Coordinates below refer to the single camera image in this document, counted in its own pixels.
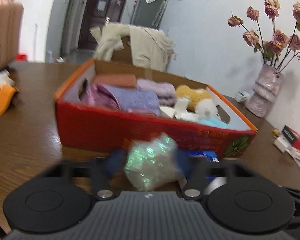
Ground iridescent white mesh pouf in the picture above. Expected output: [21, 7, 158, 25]
[125, 133, 184, 192]

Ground white round sponge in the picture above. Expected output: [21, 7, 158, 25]
[180, 112, 199, 123]

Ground light blue fluffy ball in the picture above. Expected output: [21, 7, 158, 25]
[199, 118, 229, 129]

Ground white wedge sponge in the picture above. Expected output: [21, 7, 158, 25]
[174, 98, 190, 119]

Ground yellow white plush toy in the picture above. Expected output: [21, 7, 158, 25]
[176, 85, 221, 120]

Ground lavender knitted cloth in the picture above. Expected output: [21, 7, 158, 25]
[99, 85, 160, 116]

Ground pink satin scrunchie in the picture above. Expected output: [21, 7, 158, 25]
[81, 83, 122, 111]

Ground lilac fluffy towel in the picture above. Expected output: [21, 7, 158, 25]
[136, 79, 177, 106]

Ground rust brown felt cloth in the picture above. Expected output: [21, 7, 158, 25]
[93, 74, 137, 89]

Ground white tissue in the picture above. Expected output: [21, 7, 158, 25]
[160, 106, 175, 119]

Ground red orange cardboard box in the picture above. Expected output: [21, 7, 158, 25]
[54, 59, 258, 158]

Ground white charger plug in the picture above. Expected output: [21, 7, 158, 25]
[274, 136, 289, 153]

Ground small white medicine bottle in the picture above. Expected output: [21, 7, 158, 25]
[235, 91, 250, 104]

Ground red black small box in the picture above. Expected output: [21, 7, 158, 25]
[281, 126, 300, 151]

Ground wooden chair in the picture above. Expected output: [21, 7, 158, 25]
[111, 36, 133, 65]

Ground beige jacket on chair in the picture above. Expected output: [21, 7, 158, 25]
[90, 23, 174, 72]

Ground pink textured vase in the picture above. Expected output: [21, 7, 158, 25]
[245, 64, 283, 118]

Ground red plastic bucket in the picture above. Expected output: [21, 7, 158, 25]
[15, 54, 27, 61]

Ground dried pink roses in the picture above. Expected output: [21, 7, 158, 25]
[228, 0, 300, 73]

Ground dark brown door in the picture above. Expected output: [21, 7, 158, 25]
[78, 0, 127, 50]

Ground grey refrigerator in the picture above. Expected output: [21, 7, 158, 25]
[129, 0, 168, 29]

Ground pink suitcase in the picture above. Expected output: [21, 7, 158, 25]
[0, 0, 24, 70]

